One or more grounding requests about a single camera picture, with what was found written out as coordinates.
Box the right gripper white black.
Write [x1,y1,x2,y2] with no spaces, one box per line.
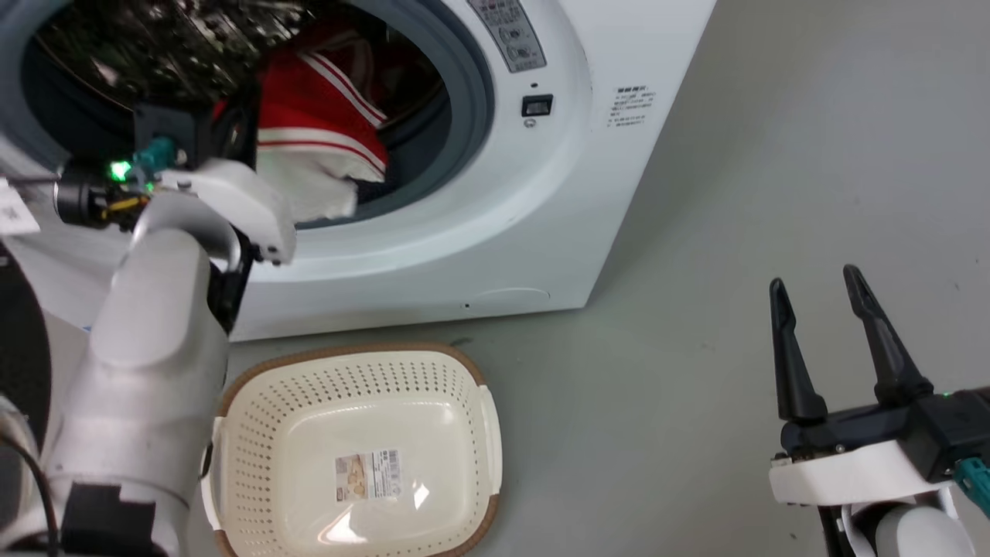
[769,264,954,508]

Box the perforated steel washer drum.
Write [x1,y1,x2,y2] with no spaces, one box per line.
[32,0,449,134]

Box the white paper tag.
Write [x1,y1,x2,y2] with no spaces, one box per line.
[0,178,41,236]

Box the grey instruction sticker on washer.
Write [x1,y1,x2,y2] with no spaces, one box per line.
[467,0,547,74]

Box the white warning text sticker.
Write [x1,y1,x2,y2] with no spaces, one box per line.
[607,85,657,129]

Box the red and white striped garment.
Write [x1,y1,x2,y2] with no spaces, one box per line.
[212,22,389,222]

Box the grey rubber door gasket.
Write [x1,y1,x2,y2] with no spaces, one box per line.
[0,0,496,231]

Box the cream perforated laundry basket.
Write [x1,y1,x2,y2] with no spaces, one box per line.
[201,343,504,557]

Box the paper label sticker in basket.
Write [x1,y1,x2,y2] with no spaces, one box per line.
[334,449,403,504]

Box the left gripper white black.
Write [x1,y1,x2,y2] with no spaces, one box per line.
[133,80,298,267]

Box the teal cable connector plug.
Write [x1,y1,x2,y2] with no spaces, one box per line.
[954,456,990,516]

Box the white front-load washing machine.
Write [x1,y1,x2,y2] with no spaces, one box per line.
[0,0,717,343]

